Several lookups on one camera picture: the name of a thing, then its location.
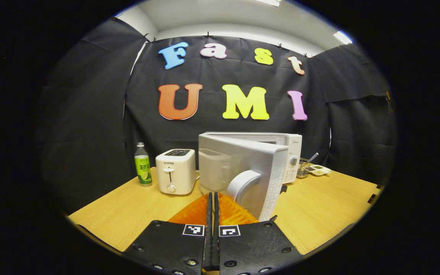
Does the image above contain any metal wire basket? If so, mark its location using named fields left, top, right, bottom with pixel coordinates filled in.
left=296, top=157, right=311, bottom=179

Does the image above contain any black backdrop cloth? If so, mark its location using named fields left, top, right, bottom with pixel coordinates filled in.
left=39, top=18, right=398, bottom=215

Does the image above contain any green label drink bottle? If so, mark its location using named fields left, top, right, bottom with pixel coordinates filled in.
left=134, top=142, right=153, bottom=187

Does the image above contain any white toaster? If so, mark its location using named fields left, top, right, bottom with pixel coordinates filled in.
left=155, top=148, right=197, bottom=196

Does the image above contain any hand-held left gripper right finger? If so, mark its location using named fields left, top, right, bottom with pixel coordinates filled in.
left=213, top=192, right=303, bottom=275

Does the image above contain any white microwave oven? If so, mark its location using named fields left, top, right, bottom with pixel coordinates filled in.
left=198, top=131, right=303, bottom=222

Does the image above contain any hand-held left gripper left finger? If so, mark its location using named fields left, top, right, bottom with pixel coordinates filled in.
left=123, top=192, right=214, bottom=275

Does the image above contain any small ceiling light panel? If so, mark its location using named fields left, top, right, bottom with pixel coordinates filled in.
left=333, top=30, right=353, bottom=45

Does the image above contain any white divided condiment dish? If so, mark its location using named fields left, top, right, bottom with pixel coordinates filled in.
left=307, top=164, right=332, bottom=177

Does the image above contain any row of small cloth clips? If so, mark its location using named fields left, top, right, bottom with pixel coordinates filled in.
left=113, top=14, right=343, bottom=59

